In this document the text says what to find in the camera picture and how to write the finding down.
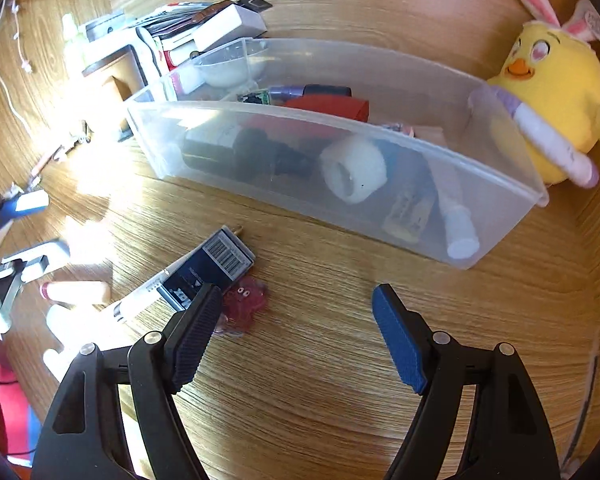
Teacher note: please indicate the dark dropper bottle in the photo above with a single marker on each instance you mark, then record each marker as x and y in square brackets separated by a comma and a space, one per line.
[240, 152]

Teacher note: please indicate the stack of books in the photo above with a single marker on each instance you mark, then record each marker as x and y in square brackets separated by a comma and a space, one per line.
[172, 30]

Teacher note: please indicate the yellow chick plush toy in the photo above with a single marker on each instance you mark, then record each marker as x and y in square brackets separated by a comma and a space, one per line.
[555, 85]

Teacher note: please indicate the dark blue barcode box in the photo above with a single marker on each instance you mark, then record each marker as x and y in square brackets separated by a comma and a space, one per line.
[220, 260]

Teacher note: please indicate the person's left forearm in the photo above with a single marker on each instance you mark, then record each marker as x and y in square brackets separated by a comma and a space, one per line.
[10, 400]

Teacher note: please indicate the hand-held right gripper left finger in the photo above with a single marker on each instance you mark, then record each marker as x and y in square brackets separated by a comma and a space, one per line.
[195, 340]

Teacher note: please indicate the clear plastic storage bin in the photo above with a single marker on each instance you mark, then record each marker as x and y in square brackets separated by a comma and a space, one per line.
[305, 125]

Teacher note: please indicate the red gummy toy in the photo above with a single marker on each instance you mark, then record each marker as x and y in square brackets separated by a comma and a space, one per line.
[245, 305]

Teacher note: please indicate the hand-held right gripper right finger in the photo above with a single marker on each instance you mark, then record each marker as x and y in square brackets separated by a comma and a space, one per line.
[400, 340]

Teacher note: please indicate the purple black spray bottle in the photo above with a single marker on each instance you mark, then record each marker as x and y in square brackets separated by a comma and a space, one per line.
[305, 92]

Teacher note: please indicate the beige tube with pink cap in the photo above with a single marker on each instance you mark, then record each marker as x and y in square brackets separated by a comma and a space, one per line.
[75, 292]

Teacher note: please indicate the white plastic bottle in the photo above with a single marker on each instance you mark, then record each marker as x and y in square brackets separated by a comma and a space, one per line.
[62, 325]

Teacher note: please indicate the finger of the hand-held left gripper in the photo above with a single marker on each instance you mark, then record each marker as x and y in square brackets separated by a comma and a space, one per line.
[17, 206]
[37, 257]

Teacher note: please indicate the white bowl of marbles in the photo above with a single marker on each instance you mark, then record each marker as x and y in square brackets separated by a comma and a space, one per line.
[227, 67]

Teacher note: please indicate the green white bottle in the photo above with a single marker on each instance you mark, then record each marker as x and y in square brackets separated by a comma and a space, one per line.
[73, 40]

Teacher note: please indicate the dark bottle with beige label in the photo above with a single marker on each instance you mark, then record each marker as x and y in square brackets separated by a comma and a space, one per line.
[410, 205]

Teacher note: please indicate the white cardboard box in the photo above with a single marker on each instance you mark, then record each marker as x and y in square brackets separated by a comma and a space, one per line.
[230, 27]

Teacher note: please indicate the white tape roll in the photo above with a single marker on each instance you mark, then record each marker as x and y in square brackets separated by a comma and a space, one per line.
[352, 170]

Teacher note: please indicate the red packet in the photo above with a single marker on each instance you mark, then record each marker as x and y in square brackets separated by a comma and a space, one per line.
[330, 108]

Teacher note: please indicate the small green packet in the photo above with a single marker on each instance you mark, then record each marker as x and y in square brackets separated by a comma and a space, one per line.
[255, 96]

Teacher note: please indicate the white squeeze tube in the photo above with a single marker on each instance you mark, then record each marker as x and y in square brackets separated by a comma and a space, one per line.
[455, 220]

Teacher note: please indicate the white pen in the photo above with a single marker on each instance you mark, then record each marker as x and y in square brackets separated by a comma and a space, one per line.
[135, 300]

